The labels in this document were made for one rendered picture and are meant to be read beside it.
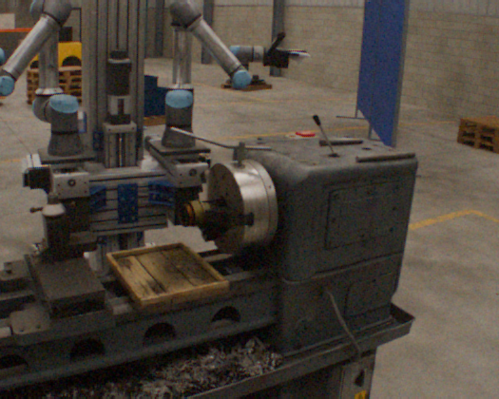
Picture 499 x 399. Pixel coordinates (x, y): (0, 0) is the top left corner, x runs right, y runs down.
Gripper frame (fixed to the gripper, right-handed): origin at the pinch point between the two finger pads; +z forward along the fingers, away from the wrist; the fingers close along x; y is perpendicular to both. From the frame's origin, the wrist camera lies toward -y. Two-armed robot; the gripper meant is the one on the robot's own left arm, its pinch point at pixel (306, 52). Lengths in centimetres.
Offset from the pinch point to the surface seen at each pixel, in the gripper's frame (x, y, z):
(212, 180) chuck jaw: 74, 31, -41
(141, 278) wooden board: 96, 57, -64
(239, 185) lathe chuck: 86, 27, -33
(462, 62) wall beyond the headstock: -911, 156, 542
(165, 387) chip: 118, 84, -55
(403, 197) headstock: 65, 40, 31
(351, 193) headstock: 78, 33, 6
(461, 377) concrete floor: 54, 152, 94
